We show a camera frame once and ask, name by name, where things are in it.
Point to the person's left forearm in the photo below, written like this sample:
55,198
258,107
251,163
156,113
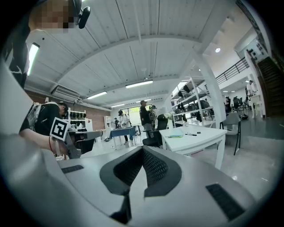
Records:
35,138

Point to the dark wooden staircase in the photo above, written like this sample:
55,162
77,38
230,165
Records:
273,84

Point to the white pen with black cap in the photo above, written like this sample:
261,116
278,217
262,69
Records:
198,132

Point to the white display shelf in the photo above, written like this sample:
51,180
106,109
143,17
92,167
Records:
77,120

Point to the grey chair with black legs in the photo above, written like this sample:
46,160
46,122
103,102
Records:
231,119

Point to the glass window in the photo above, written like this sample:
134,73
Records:
134,113

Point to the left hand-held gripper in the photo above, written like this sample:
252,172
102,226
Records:
58,128

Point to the white cabinet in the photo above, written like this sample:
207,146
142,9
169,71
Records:
107,122

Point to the person's black printed t-shirt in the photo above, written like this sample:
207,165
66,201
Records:
16,51

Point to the light blue fabric pouch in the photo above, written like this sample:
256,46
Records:
175,133

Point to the black head-mounted camera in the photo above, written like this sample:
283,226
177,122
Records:
84,17

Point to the blue covered table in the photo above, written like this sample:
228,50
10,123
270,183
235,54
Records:
122,131

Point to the white flower bouquet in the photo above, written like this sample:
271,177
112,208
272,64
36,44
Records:
169,115

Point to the white ceiling air conditioner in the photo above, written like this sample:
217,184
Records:
65,92

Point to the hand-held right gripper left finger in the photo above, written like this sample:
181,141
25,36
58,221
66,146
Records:
119,175

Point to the black office chair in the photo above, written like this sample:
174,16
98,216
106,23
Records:
162,123

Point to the white vase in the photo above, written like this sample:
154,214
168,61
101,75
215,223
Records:
170,124

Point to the person's head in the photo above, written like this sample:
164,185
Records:
51,15

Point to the white metal shelving rack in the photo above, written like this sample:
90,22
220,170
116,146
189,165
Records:
195,110

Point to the white counter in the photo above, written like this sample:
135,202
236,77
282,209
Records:
255,98

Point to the row of black bags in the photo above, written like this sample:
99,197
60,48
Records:
203,104

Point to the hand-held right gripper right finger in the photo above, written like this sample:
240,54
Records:
159,175

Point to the round ceiling light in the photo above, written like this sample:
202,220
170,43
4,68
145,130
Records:
218,50

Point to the black metal balcony railing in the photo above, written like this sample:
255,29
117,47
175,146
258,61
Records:
233,69

